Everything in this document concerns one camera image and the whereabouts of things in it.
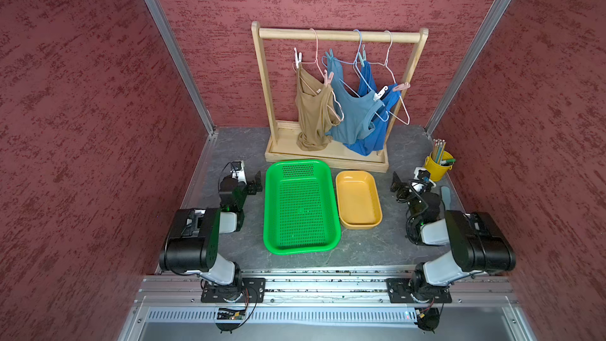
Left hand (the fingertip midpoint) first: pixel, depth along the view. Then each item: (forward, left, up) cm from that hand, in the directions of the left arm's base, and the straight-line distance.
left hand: (248, 175), depth 94 cm
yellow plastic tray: (-8, -46, -8) cm, 47 cm away
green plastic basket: (-12, -22, -8) cm, 26 cm away
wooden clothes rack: (+23, -10, -8) cm, 27 cm away
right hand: (-1, -62, +3) cm, 62 cm away
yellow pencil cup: (+4, -78, -2) cm, 79 cm away
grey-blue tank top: (+13, -41, +24) cm, 49 cm away
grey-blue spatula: (-5, -82, -7) cm, 82 cm away
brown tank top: (+14, -28, +22) cm, 39 cm away
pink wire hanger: (+25, -25, +25) cm, 43 cm away
